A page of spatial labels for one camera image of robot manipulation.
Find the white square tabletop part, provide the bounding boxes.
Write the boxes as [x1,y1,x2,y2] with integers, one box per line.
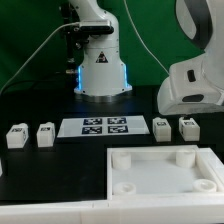
[107,145,224,200]

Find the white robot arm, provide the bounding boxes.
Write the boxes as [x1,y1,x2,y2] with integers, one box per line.
[68,0,224,115]

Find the white sheet with markers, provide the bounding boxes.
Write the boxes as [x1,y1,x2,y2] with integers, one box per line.
[57,115,149,138]

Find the grey cable right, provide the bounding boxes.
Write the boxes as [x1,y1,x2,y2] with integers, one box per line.
[123,0,170,75]

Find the grey cable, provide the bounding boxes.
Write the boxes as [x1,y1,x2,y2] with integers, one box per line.
[0,21,81,96]
[123,0,170,75]

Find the black camera on stand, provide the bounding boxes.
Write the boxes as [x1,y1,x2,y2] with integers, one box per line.
[59,3,114,74]

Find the grey cable left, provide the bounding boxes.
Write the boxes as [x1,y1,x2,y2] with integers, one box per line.
[0,21,81,96]

